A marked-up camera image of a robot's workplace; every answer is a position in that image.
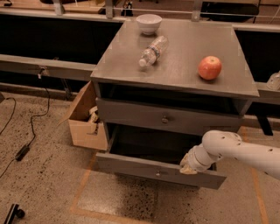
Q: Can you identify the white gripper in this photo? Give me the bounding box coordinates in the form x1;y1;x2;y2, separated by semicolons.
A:
179;144;219;175

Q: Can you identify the grey drawer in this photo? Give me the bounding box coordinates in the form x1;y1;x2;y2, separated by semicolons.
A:
96;98;242;136
96;124;226;189

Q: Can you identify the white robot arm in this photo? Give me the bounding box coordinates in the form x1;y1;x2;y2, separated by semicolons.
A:
179;130;280;179

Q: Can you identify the grey wooden drawer cabinet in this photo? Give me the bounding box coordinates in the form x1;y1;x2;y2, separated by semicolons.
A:
90;18;260;176

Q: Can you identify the grey top drawer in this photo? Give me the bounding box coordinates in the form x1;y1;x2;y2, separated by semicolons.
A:
96;98;242;136

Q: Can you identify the open cardboard box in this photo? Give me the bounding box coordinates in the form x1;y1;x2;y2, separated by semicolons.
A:
59;81;108;151

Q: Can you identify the red apple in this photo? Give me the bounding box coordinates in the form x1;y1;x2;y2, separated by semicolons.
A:
198;56;222;81

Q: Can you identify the clear plastic water bottle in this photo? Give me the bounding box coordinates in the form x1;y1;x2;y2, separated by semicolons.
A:
138;36;169;67

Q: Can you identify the white ceramic bowl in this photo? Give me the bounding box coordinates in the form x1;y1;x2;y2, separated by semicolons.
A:
136;14;162;35

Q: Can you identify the grey metal railing beam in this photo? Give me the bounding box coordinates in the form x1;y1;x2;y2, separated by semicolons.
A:
0;54;95;81

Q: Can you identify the black caster wheel base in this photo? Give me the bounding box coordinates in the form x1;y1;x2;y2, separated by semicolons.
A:
3;204;25;224

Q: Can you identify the black power adapter with cable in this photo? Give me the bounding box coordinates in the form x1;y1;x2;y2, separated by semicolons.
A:
0;74;51;178

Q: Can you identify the black cable on floor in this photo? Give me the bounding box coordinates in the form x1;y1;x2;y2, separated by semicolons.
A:
0;96;18;137

